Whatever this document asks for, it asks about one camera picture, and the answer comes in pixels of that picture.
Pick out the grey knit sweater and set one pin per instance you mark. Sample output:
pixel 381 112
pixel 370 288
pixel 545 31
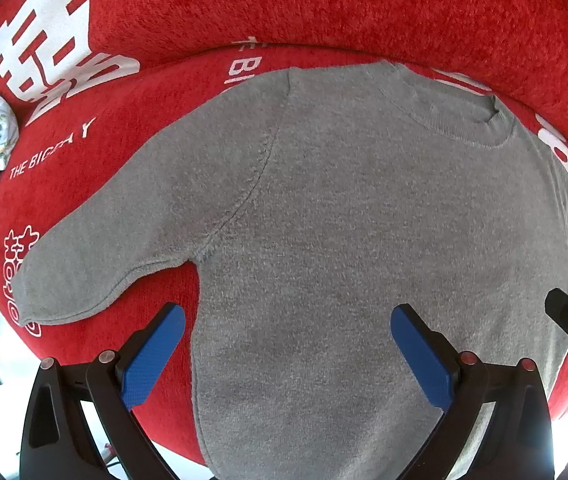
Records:
pixel 312 202

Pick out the red printed bed blanket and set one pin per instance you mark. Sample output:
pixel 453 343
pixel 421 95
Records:
pixel 91 80

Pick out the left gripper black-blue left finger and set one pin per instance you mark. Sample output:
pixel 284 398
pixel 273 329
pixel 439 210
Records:
pixel 57 442

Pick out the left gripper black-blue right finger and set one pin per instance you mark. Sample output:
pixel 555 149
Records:
pixel 517 443

